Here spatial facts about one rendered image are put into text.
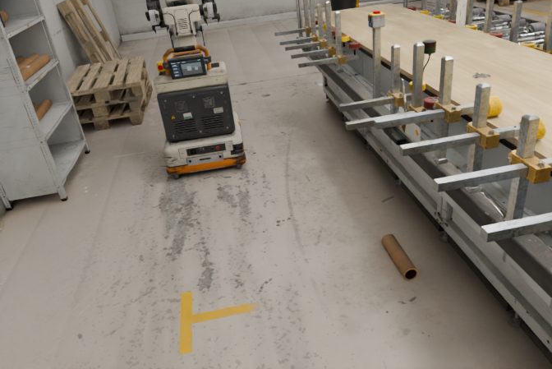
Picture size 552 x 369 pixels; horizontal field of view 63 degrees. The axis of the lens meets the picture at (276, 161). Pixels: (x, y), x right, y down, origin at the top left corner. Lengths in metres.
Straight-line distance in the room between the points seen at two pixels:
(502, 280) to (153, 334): 1.65
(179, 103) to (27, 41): 1.50
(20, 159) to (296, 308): 2.32
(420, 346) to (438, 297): 0.32
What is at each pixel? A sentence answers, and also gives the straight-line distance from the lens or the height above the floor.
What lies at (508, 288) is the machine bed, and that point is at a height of 0.17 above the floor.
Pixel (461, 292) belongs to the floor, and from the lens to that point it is 2.47.
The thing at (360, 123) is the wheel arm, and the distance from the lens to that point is 2.07.
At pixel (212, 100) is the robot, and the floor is 0.58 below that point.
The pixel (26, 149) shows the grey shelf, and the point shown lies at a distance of 3.68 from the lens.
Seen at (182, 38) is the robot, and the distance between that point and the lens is 3.72.
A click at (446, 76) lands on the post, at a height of 1.09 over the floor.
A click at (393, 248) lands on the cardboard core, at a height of 0.08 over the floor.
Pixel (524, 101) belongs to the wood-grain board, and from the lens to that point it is 2.24.
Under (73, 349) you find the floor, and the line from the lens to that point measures 2.52.
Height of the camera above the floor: 1.67
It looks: 27 degrees down
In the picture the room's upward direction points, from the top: 7 degrees counter-clockwise
